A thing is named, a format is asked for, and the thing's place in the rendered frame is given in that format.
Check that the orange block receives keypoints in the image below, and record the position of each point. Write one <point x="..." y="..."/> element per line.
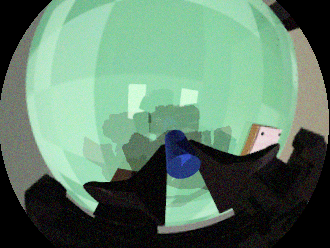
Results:
<point x="123" y="174"/>

